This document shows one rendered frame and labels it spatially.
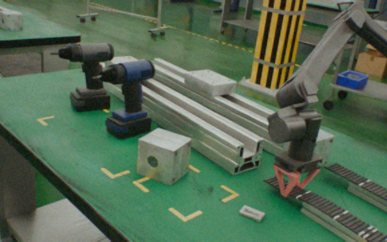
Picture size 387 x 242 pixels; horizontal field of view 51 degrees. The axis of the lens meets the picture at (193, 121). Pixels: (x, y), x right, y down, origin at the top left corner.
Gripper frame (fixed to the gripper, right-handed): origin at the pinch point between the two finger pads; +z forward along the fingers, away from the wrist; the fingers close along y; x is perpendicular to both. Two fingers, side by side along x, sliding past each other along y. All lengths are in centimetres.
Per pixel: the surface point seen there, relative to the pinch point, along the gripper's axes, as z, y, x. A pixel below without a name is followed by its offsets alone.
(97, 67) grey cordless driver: -12, 17, -71
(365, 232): -0.8, 0.2, 19.8
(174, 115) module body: -3.9, 5.4, -42.5
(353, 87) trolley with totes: 45, -279, -146
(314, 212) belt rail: 0.5, 2.1, 8.4
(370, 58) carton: 48, -462, -235
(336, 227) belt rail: 1.3, 1.4, 14.0
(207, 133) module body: -4.6, 5.4, -26.8
